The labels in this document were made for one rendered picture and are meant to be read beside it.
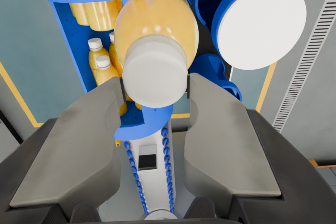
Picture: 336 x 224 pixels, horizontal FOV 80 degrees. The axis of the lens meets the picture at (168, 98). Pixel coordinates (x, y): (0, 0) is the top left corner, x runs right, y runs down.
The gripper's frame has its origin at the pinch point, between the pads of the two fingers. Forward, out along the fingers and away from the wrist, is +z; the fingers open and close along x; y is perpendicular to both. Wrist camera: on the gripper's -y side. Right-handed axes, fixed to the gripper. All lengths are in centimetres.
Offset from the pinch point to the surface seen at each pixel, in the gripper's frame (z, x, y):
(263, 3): 53, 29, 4
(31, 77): 157, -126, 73
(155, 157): 60, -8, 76
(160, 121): 38, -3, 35
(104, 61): 43.2, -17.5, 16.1
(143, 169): 54, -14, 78
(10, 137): 147, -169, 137
